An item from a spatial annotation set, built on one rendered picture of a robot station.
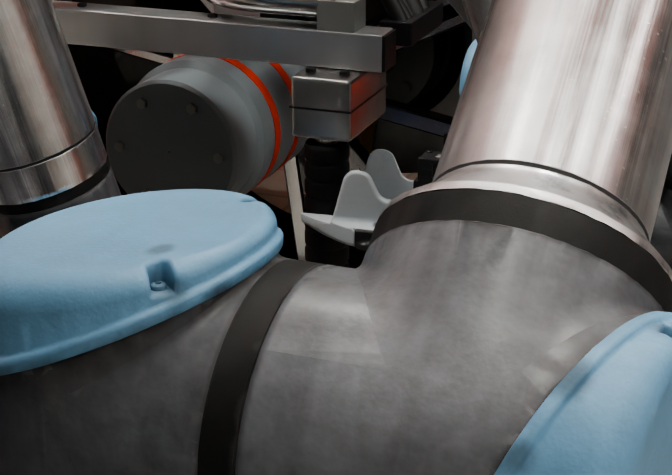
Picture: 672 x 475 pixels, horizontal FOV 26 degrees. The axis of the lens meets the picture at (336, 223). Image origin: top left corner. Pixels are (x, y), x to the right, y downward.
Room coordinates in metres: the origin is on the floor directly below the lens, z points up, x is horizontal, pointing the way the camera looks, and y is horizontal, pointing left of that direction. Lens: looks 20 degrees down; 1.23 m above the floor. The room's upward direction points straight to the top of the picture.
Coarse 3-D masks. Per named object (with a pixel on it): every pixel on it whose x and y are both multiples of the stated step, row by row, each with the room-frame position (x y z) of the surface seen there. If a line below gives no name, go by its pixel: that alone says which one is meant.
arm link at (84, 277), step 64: (192, 192) 0.54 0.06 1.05; (0, 256) 0.48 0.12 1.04; (64, 256) 0.47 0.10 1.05; (128, 256) 0.47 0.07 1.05; (192, 256) 0.46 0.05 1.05; (256, 256) 0.47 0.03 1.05; (0, 320) 0.46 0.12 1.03; (64, 320) 0.45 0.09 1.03; (128, 320) 0.44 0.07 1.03; (192, 320) 0.45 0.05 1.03; (256, 320) 0.45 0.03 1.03; (0, 384) 0.46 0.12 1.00; (64, 384) 0.45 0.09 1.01; (128, 384) 0.44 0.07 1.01; (192, 384) 0.44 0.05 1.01; (0, 448) 0.46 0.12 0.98; (64, 448) 0.45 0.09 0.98; (128, 448) 0.44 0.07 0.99; (192, 448) 0.43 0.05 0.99
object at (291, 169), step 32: (64, 0) 1.51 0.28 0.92; (96, 0) 1.56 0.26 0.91; (128, 0) 1.64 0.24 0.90; (160, 0) 1.71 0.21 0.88; (96, 64) 1.57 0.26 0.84; (128, 64) 1.63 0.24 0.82; (160, 64) 1.70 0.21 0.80; (96, 96) 1.56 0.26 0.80; (416, 128) 1.39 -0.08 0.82; (448, 128) 1.38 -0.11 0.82; (352, 160) 1.42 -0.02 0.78; (288, 192) 1.44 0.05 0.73; (288, 224) 1.64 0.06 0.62; (288, 256) 1.55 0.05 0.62; (352, 256) 1.55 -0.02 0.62
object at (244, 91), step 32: (192, 64) 1.26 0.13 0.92; (224, 64) 1.26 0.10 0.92; (256, 64) 1.29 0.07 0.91; (288, 64) 1.34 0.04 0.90; (128, 96) 1.22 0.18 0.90; (160, 96) 1.21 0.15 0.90; (192, 96) 1.20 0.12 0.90; (224, 96) 1.22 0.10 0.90; (256, 96) 1.25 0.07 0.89; (288, 96) 1.30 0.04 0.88; (128, 128) 1.23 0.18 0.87; (160, 128) 1.21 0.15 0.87; (192, 128) 1.20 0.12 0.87; (224, 128) 1.19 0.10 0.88; (256, 128) 1.23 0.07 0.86; (288, 128) 1.29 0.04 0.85; (128, 160) 1.23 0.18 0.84; (160, 160) 1.22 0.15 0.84; (192, 160) 1.20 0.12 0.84; (224, 160) 1.19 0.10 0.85; (256, 160) 1.23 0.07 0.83; (288, 160) 1.33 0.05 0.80; (128, 192) 1.23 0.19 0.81
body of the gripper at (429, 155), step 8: (432, 152) 1.05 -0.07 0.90; (440, 152) 1.05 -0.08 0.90; (424, 160) 1.03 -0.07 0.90; (432, 160) 1.03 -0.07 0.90; (424, 168) 1.03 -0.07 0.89; (432, 168) 1.03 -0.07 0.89; (424, 176) 1.03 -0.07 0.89; (432, 176) 1.03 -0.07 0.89; (416, 184) 1.04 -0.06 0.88; (424, 184) 1.03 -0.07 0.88
